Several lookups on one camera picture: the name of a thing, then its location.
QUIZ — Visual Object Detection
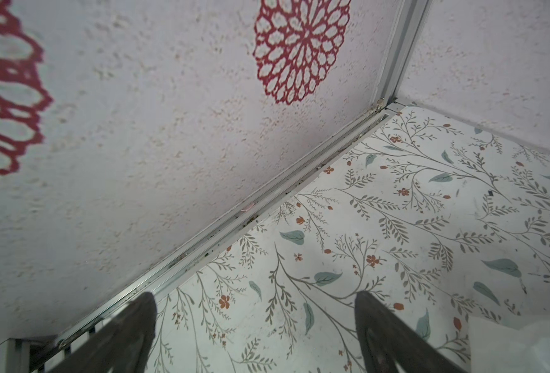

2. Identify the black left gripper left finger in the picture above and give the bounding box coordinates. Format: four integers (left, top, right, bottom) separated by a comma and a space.
52, 292, 158, 372

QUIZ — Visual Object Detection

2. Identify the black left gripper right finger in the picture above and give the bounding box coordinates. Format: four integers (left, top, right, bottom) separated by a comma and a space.
354, 292, 464, 372

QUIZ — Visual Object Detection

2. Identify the white plastic bag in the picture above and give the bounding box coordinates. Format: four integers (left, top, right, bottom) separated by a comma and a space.
468, 315, 550, 372

